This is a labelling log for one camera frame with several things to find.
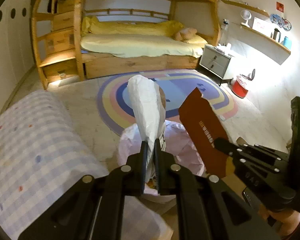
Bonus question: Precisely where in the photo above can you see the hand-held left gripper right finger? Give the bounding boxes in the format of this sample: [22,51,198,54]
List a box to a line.
[154,139,282,240]

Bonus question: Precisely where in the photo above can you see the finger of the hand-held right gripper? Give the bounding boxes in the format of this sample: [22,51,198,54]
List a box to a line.
[213,138,278,173]
[236,136,289,161]

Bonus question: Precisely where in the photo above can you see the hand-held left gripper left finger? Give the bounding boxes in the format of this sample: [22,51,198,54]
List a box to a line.
[17,140,149,240]

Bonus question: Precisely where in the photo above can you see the white paper bag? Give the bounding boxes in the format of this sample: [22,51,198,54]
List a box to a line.
[127,75,165,180]

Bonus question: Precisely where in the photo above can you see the red trash bin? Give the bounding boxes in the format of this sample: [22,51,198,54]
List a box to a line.
[231,69,256,98]

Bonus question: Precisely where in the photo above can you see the person's right hand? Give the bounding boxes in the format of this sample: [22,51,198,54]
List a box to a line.
[259,205,300,238]

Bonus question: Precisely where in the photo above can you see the rainbow rug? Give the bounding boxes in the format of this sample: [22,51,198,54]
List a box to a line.
[97,69,239,137]

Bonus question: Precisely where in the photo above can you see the grey nightstand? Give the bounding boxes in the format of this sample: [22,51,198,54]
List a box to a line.
[199,44,234,85]

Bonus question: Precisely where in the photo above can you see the wooden bunk bed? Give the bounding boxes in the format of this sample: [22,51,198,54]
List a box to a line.
[75,0,222,80]

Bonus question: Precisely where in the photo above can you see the checkered tablecloth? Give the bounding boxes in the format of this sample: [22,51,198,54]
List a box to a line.
[0,90,110,230]

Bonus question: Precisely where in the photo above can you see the yellow pillow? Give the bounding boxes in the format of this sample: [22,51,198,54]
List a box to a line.
[185,35,208,46]

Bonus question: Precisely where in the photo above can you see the long curved wooden shelf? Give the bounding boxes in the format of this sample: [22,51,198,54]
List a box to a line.
[230,21,292,54]

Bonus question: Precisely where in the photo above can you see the pale yellow bed sheet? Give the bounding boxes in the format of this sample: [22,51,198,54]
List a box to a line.
[80,34,208,58]

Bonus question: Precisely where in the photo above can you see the pink plush toy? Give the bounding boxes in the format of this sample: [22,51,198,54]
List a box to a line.
[175,27,198,42]

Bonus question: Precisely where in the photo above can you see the white picture card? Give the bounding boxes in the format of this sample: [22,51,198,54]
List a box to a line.
[252,17,272,34]

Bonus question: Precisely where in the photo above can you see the blue decorative plate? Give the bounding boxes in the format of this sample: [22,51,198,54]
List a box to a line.
[270,14,292,32]

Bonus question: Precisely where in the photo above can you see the white desk fan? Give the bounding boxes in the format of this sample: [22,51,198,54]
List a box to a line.
[240,9,252,27]

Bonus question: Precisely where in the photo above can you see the yellow duvet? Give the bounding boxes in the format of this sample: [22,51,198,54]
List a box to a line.
[81,16,185,37]

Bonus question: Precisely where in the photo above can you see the wooden stair drawers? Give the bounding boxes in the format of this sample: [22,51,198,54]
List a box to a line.
[31,0,87,90]

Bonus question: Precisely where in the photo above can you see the white dotted wardrobe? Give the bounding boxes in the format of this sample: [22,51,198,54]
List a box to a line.
[0,2,38,120]

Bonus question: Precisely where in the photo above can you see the short wooden wall shelf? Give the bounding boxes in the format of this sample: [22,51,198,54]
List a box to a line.
[221,0,269,17]

